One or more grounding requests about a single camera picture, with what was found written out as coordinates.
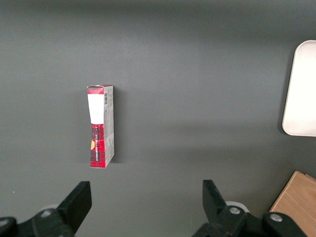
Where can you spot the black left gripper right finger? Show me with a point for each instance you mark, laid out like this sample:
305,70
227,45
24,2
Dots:
217,205

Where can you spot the light wooden board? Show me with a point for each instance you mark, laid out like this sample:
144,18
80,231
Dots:
297,202

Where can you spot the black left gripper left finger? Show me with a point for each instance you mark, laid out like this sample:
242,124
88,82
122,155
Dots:
74,205

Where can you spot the white plastic tray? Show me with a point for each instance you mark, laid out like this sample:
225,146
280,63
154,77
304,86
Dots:
301,91

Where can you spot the red plaid cardboard box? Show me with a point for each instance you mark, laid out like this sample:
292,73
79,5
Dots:
101,128

